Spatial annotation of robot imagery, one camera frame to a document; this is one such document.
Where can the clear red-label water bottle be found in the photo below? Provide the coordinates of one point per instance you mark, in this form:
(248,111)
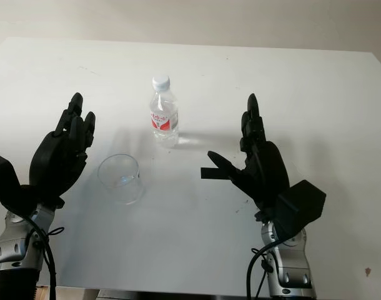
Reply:
(164,123)

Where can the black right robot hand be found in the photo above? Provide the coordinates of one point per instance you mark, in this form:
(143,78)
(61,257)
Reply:
(265,168)

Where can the clear plastic cup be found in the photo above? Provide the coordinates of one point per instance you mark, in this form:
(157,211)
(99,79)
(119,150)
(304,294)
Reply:
(123,184)

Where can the grey robot torso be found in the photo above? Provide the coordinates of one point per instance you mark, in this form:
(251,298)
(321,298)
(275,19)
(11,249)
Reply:
(121,295)

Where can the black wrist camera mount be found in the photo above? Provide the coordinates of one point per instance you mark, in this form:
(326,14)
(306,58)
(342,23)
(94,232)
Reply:
(303,203)
(6,181)

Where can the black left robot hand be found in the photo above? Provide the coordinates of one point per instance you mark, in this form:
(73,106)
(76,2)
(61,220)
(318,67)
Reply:
(53,162)

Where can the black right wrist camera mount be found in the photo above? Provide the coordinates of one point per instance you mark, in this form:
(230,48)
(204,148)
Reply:
(303,203)

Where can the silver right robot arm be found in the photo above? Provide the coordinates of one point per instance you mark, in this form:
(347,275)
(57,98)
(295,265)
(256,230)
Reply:
(290,265)

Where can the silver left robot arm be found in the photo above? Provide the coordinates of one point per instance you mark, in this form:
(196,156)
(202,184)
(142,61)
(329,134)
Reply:
(12,250)

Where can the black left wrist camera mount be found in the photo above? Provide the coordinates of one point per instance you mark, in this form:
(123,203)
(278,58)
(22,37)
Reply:
(6,181)

